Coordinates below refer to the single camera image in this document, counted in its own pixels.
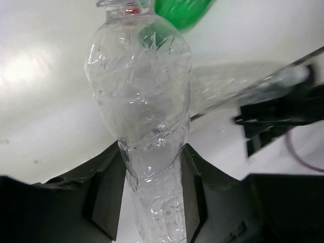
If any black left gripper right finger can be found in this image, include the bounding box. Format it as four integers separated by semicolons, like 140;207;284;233
180;144;323;242

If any green plastic bottle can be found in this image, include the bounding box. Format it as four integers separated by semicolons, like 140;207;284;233
138;0;214;48

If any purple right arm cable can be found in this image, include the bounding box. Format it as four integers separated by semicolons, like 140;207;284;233
286;126;324;174

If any clear bottle with white cap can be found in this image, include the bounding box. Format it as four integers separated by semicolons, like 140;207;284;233
190;61;309;115

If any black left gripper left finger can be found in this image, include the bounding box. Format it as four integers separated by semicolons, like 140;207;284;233
1;143;126;242

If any clear crinkled plastic bottle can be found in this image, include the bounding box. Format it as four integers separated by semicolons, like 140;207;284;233
85;1;192;242

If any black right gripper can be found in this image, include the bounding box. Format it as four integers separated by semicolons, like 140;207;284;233
234;64;323;157

